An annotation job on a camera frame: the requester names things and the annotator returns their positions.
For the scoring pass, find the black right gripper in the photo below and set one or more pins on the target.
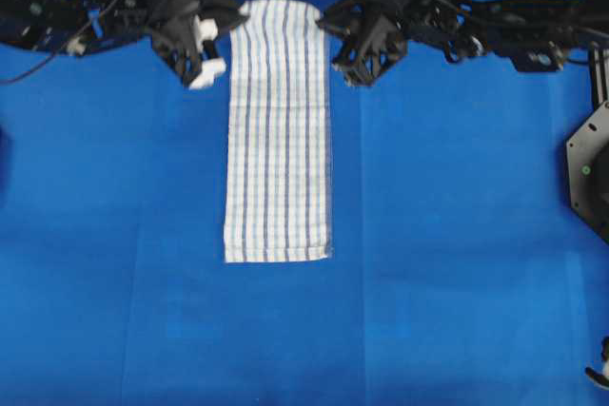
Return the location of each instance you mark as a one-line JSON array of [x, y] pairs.
[[375, 34]]

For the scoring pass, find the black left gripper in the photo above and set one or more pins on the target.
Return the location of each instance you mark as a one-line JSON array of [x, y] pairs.
[[182, 34]]

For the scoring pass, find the blue striped white towel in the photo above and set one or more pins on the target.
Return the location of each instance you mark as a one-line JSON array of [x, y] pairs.
[[279, 157]]

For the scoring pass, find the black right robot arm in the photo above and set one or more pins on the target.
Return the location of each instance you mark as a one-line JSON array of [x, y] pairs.
[[535, 35]]

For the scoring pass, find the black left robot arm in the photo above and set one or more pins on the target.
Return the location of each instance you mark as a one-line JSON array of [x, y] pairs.
[[76, 28]]

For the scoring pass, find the blue table cloth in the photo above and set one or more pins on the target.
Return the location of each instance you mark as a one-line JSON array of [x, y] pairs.
[[459, 273]]

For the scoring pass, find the black white clamp corner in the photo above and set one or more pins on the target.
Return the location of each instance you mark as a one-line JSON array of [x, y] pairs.
[[599, 377]]

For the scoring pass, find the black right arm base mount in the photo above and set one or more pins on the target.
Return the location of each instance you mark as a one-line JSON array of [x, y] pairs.
[[587, 148]]

